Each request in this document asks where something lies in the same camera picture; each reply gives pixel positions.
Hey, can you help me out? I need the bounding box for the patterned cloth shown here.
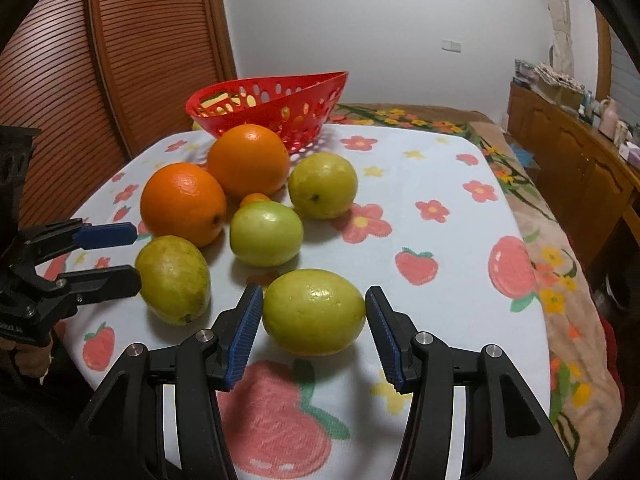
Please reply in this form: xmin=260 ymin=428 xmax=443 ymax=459
xmin=534 ymin=62 xmax=577 ymax=86

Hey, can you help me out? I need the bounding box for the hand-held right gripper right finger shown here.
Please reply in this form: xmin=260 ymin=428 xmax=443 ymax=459
xmin=365 ymin=285 xmax=576 ymax=480

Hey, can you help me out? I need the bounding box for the pink thermos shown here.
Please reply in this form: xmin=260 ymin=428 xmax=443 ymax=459
xmin=599 ymin=98 xmax=621 ymax=140

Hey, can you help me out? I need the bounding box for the red perforated plastic basket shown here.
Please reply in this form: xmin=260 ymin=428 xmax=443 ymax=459
xmin=185 ymin=71 xmax=349 ymax=155

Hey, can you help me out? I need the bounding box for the wooden cabinet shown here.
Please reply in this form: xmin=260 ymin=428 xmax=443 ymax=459
xmin=507 ymin=82 xmax=640 ymax=281

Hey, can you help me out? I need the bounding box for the large orange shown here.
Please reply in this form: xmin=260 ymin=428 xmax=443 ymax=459
xmin=207 ymin=124 xmax=292 ymax=198
xmin=140 ymin=162 xmax=227 ymax=248

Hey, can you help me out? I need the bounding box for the beige curtain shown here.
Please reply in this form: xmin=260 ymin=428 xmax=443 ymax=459
xmin=542 ymin=0 xmax=573 ymax=76

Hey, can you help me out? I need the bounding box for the green lemon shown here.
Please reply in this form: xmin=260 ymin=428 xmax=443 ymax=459
xmin=262 ymin=269 xmax=367 ymax=357

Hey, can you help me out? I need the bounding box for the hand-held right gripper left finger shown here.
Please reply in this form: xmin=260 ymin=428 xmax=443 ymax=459
xmin=60 ymin=284 xmax=264 ymax=480

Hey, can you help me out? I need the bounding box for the grey window blind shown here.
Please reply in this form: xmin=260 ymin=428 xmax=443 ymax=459
xmin=611 ymin=35 xmax=640 ymax=111

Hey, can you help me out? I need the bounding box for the person's left hand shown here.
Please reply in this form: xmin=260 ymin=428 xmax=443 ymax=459
xmin=10 ymin=342 xmax=54 ymax=379

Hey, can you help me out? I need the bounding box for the white fruit print towel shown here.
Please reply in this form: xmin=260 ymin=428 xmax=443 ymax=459
xmin=42 ymin=122 xmax=553 ymax=480

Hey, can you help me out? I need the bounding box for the cardboard box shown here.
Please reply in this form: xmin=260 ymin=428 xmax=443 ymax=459
xmin=537 ymin=77 xmax=584 ymax=109

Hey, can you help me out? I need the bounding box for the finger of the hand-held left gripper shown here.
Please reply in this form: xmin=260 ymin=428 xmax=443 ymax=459
xmin=56 ymin=266 xmax=142 ymax=306
xmin=17 ymin=220 xmax=138 ymax=263

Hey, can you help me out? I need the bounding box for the wooden louvered door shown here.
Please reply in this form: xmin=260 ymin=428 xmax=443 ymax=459
xmin=0 ymin=0 xmax=238 ymax=231

